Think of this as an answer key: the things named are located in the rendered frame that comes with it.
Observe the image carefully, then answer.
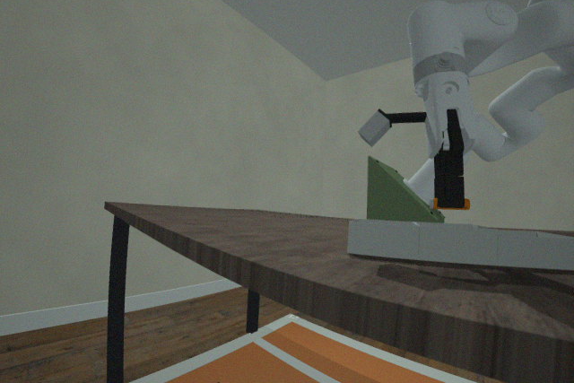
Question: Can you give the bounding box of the white three-compartment bin rack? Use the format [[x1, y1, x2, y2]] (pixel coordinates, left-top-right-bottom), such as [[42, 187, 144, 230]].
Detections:
[[347, 219, 574, 270]]

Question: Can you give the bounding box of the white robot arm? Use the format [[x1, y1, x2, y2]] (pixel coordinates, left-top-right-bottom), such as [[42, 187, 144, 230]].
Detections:
[[358, 0, 574, 205]]

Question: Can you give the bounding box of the orange aa battery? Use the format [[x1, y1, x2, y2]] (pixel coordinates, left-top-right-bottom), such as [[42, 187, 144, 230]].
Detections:
[[429, 198, 470, 210]]

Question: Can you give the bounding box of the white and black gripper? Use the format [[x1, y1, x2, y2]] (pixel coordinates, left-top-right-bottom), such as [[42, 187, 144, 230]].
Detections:
[[414, 71, 479, 208]]

